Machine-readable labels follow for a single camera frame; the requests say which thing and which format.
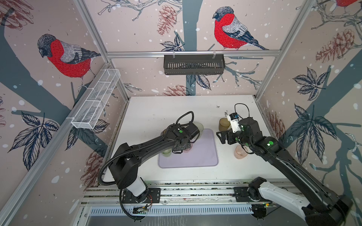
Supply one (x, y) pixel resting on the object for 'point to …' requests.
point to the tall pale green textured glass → (200, 127)
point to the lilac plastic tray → (203, 154)
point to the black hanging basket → (194, 65)
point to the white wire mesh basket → (87, 115)
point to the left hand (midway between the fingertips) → (184, 146)
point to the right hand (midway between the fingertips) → (222, 132)
